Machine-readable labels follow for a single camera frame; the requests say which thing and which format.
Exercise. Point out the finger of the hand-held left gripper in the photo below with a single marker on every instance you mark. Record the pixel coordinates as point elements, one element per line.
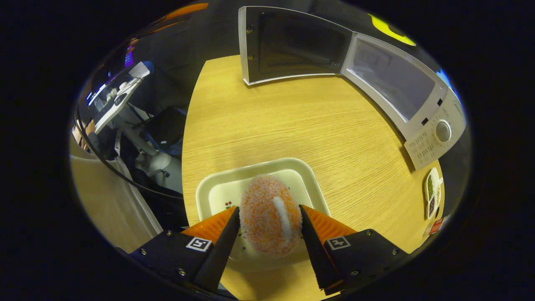
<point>188,9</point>

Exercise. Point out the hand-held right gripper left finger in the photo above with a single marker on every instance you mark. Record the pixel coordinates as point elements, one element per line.
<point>221,255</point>

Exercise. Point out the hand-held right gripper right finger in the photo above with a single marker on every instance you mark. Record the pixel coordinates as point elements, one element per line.
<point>319,259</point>

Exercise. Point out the fuzzy orange bread roll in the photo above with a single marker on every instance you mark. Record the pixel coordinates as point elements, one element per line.
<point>263,217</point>

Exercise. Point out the white microwave oven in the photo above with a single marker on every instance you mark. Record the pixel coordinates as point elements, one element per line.
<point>426,146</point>

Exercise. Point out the computer monitor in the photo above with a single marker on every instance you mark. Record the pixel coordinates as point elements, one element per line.
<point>128,58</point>

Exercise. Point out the black office chair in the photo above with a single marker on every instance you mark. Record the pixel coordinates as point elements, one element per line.
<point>165,127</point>

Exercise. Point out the white desk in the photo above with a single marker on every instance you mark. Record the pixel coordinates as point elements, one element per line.
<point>110,110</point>

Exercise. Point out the white divided bean dish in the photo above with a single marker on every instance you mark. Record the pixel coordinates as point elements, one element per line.
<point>430,188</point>

